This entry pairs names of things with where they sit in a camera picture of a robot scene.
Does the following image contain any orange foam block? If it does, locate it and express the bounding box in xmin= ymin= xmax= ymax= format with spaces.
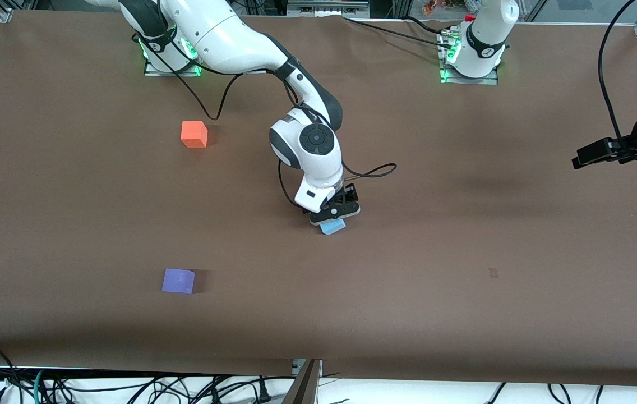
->
xmin=181 ymin=121 xmax=209 ymax=149

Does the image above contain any purple foam block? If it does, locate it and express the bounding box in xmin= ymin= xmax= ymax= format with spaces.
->
xmin=161 ymin=268 xmax=196 ymax=295

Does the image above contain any brown table cover sheet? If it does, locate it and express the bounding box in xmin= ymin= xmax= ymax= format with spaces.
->
xmin=0 ymin=10 xmax=637 ymax=388

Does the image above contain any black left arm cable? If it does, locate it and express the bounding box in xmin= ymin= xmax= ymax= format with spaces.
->
xmin=597 ymin=0 xmax=637 ymax=166

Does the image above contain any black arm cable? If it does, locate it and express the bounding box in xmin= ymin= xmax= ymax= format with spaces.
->
xmin=597 ymin=0 xmax=637 ymax=166
xmin=145 ymin=34 xmax=398 ymax=211

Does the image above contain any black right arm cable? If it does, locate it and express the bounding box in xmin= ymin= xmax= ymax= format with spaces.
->
xmin=145 ymin=34 xmax=398 ymax=211

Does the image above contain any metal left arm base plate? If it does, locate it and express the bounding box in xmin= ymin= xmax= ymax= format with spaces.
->
xmin=438 ymin=31 xmax=500 ymax=86

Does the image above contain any black cable on table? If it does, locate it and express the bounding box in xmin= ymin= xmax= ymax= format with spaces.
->
xmin=401 ymin=15 xmax=449 ymax=33
xmin=343 ymin=16 xmax=446 ymax=48

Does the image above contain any aluminium frame bar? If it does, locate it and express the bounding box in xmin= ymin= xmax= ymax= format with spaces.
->
xmin=288 ymin=0 xmax=370 ymax=15

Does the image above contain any grey slanted post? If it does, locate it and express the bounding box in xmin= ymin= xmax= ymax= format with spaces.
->
xmin=282 ymin=359 xmax=322 ymax=404

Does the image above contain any black cable with plug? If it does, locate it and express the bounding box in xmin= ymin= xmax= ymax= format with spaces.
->
xmin=251 ymin=378 xmax=273 ymax=404

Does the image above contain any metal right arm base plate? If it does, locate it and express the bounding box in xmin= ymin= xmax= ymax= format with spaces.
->
xmin=144 ymin=34 xmax=203 ymax=77

